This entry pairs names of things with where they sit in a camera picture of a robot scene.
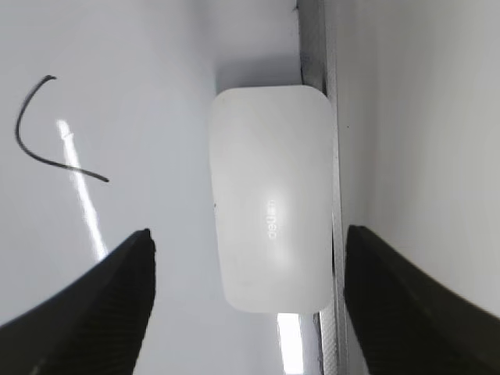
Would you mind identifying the whiteboard with grey frame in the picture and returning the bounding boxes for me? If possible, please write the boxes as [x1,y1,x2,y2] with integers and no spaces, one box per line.
[1,1,348,374]

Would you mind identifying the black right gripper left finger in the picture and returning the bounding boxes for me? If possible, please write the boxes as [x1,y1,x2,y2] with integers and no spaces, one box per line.
[1,229,155,374]

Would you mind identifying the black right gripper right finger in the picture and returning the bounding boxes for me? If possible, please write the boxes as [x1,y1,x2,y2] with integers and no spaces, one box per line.
[344,226,499,374]

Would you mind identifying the white whiteboard eraser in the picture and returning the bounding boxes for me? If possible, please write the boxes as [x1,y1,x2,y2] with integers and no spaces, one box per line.
[209,85,334,314]

